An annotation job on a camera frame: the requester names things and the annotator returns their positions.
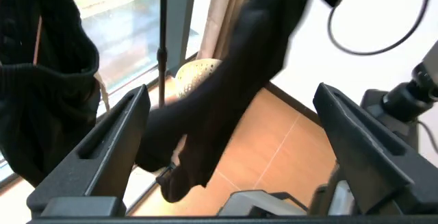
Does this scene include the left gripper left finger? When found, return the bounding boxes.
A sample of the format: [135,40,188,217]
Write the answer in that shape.
[26,84,152,218]

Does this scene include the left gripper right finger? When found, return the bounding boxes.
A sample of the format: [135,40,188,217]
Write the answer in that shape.
[312,82,438,217]

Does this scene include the black garment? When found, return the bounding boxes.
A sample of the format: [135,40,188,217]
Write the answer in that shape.
[134,0,329,204]

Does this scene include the white laundry basket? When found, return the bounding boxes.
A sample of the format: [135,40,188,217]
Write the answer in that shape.
[174,58,224,100]

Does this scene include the black clothes rack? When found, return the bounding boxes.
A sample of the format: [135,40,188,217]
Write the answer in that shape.
[125,0,178,215]

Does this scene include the beige curtain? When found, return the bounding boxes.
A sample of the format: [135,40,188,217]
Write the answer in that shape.
[196,0,250,61]

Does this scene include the window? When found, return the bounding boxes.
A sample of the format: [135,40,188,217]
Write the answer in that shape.
[0,0,198,190]

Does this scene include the black cable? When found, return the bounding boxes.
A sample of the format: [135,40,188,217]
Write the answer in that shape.
[326,0,433,57]

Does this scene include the black corded shorts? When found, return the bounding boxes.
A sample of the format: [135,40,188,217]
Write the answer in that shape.
[0,0,110,188]

